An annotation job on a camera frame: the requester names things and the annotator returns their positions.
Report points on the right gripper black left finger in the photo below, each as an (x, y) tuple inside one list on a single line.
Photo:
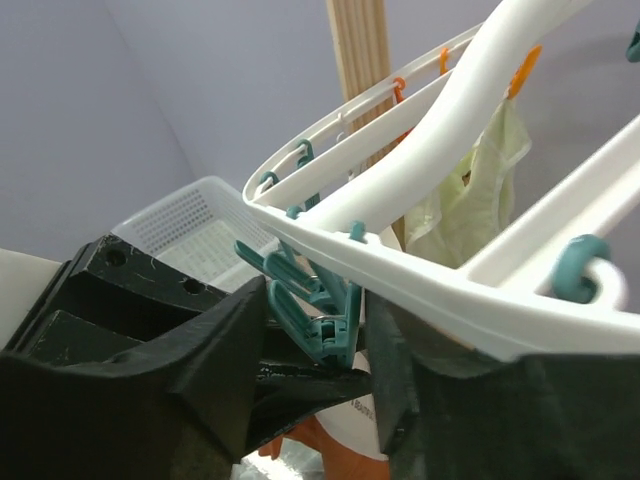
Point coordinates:
[(175, 407)]

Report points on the teal open clothes peg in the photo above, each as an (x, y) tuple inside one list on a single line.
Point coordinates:
[(280, 267)]

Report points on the white oval clip hanger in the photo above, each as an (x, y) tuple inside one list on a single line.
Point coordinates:
[(345, 209)]

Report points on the pale yellow hanging underwear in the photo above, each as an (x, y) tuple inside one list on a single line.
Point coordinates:
[(475, 202)]

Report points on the white plastic perforated basket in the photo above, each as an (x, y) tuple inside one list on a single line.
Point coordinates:
[(194, 230)]

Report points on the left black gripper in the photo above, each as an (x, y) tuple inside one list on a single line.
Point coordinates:
[(113, 307)]

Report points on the wooden clothes rack with tray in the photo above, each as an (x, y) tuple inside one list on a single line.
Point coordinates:
[(360, 41)]

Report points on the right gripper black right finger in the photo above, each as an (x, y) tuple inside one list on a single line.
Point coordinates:
[(445, 411)]

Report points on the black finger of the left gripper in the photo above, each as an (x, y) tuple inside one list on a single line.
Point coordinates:
[(286, 394)]

